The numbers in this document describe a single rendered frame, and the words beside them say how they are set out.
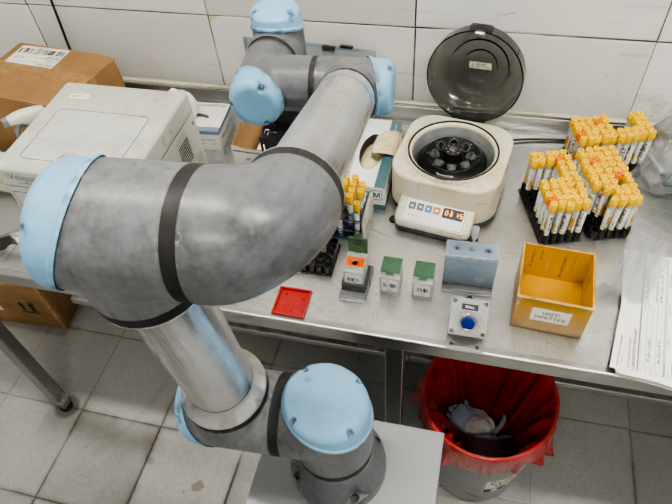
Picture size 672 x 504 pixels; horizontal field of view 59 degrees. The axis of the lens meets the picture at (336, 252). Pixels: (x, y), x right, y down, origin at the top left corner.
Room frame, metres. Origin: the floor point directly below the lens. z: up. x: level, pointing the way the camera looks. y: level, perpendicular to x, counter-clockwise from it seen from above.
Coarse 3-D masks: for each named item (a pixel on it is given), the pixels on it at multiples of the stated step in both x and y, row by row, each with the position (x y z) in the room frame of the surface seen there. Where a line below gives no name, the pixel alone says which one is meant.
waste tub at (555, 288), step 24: (528, 264) 0.71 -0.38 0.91; (552, 264) 0.69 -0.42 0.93; (576, 264) 0.68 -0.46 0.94; (528, 288) 0.67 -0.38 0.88; (552, 288) 0.67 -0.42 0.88; (576, 288) 0.66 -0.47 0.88; (528, 312) 0.59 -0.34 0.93; (552, 312) 0.57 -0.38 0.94; (576, 312) 0.56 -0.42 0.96; (576, 336) 0.55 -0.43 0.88
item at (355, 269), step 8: (352, 256) 0.75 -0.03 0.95; (360, 256) 0.75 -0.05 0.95; (344, 264) 0.73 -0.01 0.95; (352, 264) 0.73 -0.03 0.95; (360, 264) 0.72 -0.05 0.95; (344, 272) 0.72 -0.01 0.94; (352, 272) 0.71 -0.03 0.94; (360, 272) 0.71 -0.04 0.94; (344, 280) 0.72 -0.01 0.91; (352, 280) 0.71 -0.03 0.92; (360, 280) 0.71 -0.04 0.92
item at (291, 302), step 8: (280, 288) 0.74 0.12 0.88; (288, 288) 0.74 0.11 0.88; (296, 288) 0.73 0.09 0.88; (280, 296) 0.72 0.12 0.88; (288, 296) 0.72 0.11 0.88; (296, 296) 0.72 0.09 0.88; (304, 296) 0.72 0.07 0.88; (280, 304) 0.70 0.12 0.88; (288, 304) 0.70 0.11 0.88; (296, 304) 0.70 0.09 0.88; (304, 304) 0.70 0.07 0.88; (272, 312) 0.68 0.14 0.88; (280, 312) 0.68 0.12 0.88; (288, 312) 0.68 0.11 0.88; (296, 312) 0.68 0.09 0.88; (304, 312) 0.67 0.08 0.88
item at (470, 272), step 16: (448, 240) 0.74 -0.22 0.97; (448, 256) 0.71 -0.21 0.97; (464, 256) 0.70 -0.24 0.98; (480, 256) 0.70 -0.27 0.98; (496, 256) 0.69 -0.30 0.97; (448, 272) 0.71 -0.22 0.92; (464, 272) 0.70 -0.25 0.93; (480, 272) 0.69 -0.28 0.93; (448, 288) 0.69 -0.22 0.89; (464, 288) 0.69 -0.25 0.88; (480, 288) 0.69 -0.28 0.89
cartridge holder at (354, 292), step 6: (372, 270) 0.76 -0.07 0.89; (366, 276) 0.73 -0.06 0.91; (342, 282) 0.72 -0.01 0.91; (348, 282) 0.71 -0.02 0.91; (366, 282) 0.71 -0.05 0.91; (342, 288) 0.72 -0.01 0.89; (348, 288) 0.71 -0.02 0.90; (354, 288) 0.71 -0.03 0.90; (360, 288) 0.70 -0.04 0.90; (366, 288) 0.71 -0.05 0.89; (342, 294) 0.70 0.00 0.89; (348, 294) 0.70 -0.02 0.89; (354, 294) 0.70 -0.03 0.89; (360, 294) 0.70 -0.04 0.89; (366, 294) 0.70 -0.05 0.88; (348, 300) 0.69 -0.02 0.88; (354, 300) 0.69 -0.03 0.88; (360, 300) 0.69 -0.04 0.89
